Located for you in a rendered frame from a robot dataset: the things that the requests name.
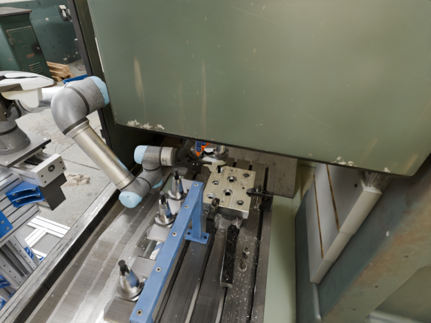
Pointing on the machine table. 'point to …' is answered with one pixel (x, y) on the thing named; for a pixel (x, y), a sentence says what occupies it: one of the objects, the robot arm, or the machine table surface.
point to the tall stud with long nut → (244, 257)
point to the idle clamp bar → (229, 257)
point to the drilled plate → (227, 207)
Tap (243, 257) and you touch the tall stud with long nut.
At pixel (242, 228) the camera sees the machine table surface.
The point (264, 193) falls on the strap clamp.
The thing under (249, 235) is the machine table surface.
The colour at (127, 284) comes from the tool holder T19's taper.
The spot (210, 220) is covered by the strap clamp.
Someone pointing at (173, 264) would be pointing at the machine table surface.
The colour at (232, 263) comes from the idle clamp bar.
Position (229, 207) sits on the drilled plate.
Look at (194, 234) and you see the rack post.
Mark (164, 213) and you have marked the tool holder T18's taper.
